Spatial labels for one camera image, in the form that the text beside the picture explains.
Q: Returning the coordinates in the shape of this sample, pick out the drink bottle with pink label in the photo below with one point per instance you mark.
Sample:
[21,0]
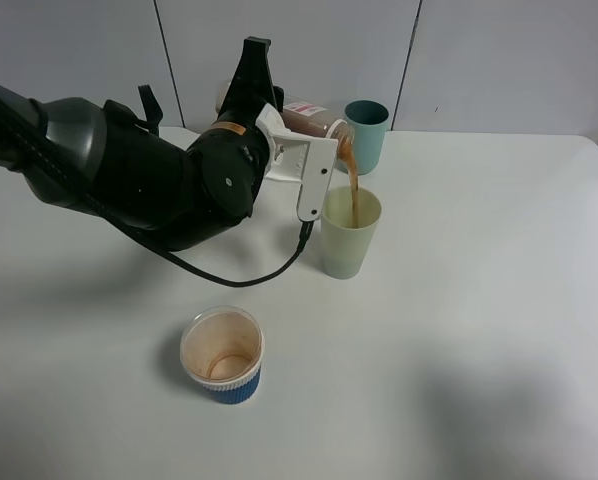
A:
[310,119]

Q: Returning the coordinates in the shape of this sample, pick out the clear cup with blue sleeve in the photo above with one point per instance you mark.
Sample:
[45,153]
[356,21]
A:
[222,350]

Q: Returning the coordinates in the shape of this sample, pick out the teal plastic cup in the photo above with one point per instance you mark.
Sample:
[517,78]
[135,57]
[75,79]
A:
[370,121]

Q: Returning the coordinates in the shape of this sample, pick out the light green plastic cup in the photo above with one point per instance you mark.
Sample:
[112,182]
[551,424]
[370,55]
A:
[344,246]

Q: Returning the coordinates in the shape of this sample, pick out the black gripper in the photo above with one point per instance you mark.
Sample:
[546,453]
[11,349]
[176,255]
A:
[233,153]

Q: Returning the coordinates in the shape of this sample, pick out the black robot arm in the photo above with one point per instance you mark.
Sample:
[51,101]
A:
[107,161]

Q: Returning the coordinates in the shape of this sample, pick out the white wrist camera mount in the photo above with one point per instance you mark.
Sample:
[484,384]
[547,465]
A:
[298,158]

